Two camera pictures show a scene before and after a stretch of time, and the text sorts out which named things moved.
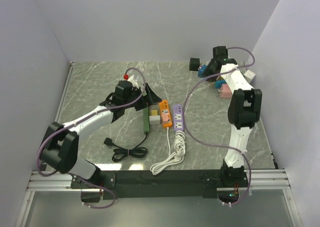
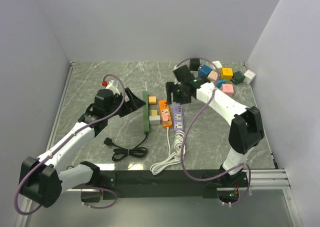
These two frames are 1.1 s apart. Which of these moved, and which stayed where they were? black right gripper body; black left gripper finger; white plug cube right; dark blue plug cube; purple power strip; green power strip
Moved: black right gripper body; black left gripper finger
Stayed: green power strip; white plug cube right; dark blue plug cube; purple power strip
